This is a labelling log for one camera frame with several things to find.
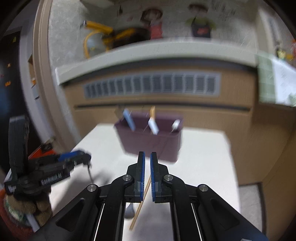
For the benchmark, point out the white tablecloth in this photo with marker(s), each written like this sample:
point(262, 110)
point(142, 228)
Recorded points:
point(203, 162)

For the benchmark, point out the silver metal spoon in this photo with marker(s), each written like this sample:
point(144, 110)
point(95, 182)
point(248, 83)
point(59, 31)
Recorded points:
point(129, 211)

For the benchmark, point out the purple utensil holder box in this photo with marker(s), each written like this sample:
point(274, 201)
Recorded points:
point(150, 143)

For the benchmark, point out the person's left hand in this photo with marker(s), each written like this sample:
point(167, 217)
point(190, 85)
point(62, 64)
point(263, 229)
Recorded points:
point(34, 208)

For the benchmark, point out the yellow-rimmed glass lid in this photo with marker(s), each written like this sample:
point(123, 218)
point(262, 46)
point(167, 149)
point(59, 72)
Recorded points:
point(92, 46)

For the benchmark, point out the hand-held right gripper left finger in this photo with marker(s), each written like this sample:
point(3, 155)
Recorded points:
point(142, 166)

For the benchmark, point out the white ceramic spoon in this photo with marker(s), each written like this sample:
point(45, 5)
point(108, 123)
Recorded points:
point(153, 126)

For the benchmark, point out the green checked towel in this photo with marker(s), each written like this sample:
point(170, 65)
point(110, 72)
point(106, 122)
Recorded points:
point(275, 78)

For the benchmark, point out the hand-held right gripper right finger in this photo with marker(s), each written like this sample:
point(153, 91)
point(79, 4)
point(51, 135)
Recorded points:
point(153, 166)

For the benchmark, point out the beige kitchen counter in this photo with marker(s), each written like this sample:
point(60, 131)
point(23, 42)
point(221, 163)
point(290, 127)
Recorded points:
point(161, 58)

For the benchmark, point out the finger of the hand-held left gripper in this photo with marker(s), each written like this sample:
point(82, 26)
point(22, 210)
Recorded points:
point(76, 163)
point(71, 154)

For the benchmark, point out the black object on floor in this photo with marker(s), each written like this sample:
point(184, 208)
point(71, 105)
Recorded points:
point(47, 147)

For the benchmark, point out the grey vent grille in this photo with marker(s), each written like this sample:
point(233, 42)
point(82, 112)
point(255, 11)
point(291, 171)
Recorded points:
point(152, 84)

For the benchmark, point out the small white-tipped metal spoon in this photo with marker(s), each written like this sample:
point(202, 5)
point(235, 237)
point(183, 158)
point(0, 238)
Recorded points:
point(175, 124)

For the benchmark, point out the red floor mat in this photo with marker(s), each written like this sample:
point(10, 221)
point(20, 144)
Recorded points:
point(38, 153)

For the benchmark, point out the wooden chopstick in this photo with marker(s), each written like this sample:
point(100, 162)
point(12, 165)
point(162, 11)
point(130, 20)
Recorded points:
point(141, 204)

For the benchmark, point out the blue spoon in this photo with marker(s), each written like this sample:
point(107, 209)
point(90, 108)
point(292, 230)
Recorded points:
point(129, 120)

